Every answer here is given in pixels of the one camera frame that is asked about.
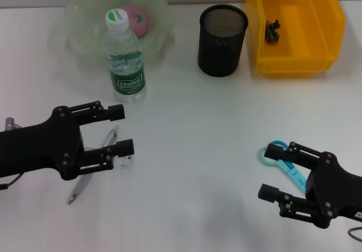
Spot green glass fruit plate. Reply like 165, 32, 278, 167
50, 0, 178, 65

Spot clear water bottle green label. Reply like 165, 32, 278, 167
105, 7, 148, 104

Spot green plastic wrapper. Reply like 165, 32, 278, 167
265, 19, 282, 44

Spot silver white pen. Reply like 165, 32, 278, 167
66, 125, 120, 206

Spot black mesh pen cup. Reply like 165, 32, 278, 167
197, 4, 249, 78

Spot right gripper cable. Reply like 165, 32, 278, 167
347, 227, 362, 241

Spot yellow plastic storage bin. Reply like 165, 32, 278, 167
244, 0, 347, 79

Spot blue turquoise scissors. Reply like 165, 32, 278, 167
258, 140, 308, 194

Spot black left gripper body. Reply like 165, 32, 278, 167
0, 106, 86, 182

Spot clear plastic ruler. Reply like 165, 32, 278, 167
83, 146, 135, 170

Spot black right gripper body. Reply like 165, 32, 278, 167
305, 151, 362, 230

